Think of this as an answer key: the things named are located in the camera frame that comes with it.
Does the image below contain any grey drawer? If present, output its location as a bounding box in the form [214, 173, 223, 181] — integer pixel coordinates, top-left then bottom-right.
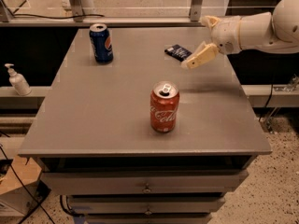
[69, 195, 224, 215]
[86, 214, 212, 224]
[41, 170, 249, 195]

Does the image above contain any top grey drawer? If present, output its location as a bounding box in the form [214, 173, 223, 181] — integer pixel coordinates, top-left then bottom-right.
[41, 170, 249, 195]

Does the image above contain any blue Pepsi can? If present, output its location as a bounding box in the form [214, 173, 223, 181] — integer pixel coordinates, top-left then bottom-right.
[89, 23, 114, 63]

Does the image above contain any grey drawer cabinet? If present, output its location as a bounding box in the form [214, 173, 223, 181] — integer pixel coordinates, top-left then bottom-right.
[18, 26, 273, 224]

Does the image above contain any white pump dispenser bottle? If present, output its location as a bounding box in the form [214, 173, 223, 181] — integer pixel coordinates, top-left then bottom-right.
[5, 63, 31, 96]

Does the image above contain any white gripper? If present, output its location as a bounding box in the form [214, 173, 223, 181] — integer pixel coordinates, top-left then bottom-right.
[181, 16, 241, 69]

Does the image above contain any black floor cable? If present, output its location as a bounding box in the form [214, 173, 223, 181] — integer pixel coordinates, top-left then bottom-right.
[0, 131, 56, 224]

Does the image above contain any metal post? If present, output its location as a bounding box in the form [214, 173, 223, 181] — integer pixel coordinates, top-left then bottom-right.
[189, 0, 203, 21]
[69, 0, 84, 22]

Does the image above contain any black cable on shelf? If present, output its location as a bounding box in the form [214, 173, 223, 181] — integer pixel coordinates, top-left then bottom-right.
[12, 13, 106, 21]

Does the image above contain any left metal post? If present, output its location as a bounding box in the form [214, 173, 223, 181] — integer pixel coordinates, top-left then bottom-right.
[69, 0, 84, 22]

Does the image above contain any dark blue rxbar wrapper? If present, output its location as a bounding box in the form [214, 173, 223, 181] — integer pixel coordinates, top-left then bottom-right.
[164, 44, 192, 62]

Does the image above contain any right metal post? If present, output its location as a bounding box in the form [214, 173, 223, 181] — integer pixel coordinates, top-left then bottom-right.
[189, 0, 203, 21]

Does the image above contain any grey shelf rail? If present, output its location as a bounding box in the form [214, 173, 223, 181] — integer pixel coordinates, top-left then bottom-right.
[0, 16, 202, 28]

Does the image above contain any red Coca-Cola can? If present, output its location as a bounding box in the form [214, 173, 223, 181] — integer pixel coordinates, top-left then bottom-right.
[150, 81, 179, 133]

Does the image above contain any middle grey drawer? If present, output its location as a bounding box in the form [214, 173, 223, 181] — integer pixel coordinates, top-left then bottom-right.
[69, 195, 224, 215]

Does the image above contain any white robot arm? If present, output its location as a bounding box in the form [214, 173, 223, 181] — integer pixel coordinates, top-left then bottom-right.
[181, 0, 299, 69]

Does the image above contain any cardboard box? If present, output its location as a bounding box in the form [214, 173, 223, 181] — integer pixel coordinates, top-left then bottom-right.
[0, 156, 41, 217]

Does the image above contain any bottom grey drawer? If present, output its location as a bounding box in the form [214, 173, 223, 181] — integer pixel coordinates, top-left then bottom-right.
[86, 214, 212, 224]

